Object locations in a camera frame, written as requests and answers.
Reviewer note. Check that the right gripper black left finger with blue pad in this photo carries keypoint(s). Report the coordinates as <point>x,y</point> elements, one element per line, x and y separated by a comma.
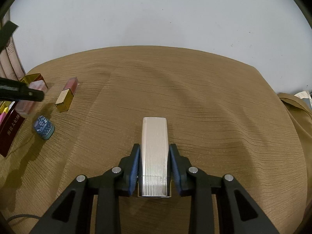
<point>71,211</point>

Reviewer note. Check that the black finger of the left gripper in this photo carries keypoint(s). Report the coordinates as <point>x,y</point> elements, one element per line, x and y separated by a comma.
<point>11,90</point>
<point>6,33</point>

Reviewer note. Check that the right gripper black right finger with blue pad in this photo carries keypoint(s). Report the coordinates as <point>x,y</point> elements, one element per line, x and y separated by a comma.
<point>213,197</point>

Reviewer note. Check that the silver ribbed lighter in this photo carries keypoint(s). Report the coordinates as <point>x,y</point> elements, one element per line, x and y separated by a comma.
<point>154,167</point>

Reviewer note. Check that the yellow red small block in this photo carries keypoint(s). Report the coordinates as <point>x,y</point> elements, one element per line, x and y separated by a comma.
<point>5,107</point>

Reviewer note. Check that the pink rectangular eraser block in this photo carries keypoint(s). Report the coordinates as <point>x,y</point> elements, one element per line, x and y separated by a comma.
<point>2,117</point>

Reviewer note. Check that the red gold toffee box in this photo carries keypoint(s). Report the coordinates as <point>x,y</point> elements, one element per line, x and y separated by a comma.
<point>18,112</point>

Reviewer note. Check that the blue patterned washi tape roll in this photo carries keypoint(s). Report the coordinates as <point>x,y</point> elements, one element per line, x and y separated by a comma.
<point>43,127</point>

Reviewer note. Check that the gold and pink lipstick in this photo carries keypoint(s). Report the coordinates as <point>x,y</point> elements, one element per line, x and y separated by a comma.
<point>67,94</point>

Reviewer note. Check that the brown fabric covered seat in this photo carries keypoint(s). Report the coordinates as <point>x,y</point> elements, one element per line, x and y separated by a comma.
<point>300,115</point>

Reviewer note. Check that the white grey item at right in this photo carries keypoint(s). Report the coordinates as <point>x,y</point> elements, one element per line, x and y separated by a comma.
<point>306,97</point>

